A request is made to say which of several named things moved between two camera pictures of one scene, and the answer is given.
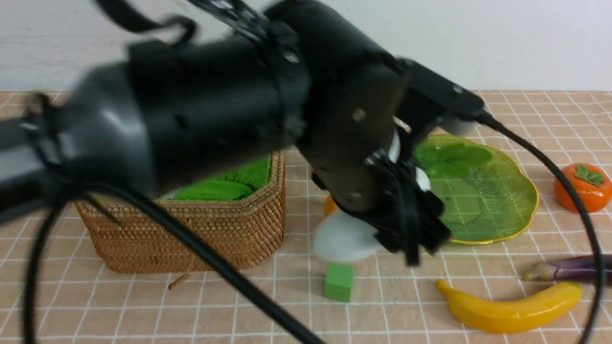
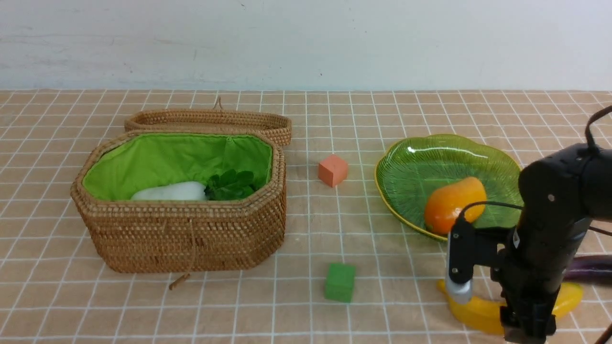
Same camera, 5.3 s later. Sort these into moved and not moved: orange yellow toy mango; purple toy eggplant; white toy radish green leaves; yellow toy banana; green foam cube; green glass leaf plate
Moved: white toy radish green leaves; orange yellow toy mango
Not moved: purple toy eggplant; green foam cube; yellow toy banana; green glass leaf plate
